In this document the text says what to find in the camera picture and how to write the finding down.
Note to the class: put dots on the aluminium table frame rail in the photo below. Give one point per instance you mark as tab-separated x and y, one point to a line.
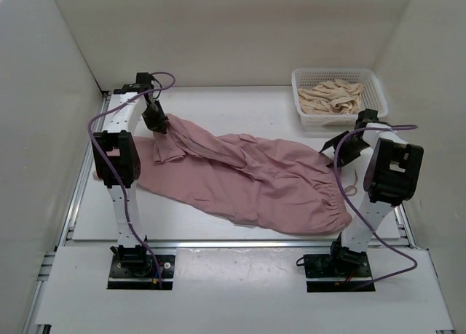
69	221

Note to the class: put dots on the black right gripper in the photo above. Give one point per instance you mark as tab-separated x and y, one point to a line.
343	158

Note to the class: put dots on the beige trousers in basket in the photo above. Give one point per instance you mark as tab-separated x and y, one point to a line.
332	97

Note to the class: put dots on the pink trousers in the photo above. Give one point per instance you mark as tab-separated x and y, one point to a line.
277	184

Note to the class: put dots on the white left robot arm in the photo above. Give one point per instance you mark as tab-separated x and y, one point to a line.
116	159

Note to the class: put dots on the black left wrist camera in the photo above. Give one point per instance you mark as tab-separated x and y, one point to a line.
143	81

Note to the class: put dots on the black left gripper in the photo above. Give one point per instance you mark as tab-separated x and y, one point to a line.
158	125

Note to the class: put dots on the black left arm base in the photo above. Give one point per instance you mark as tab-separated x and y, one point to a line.
135	269

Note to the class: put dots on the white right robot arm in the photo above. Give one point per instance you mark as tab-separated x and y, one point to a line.
390	177

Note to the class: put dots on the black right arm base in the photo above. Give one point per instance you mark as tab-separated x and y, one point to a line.
339	271

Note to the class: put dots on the white plastic basket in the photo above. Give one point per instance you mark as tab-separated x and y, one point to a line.
372	96

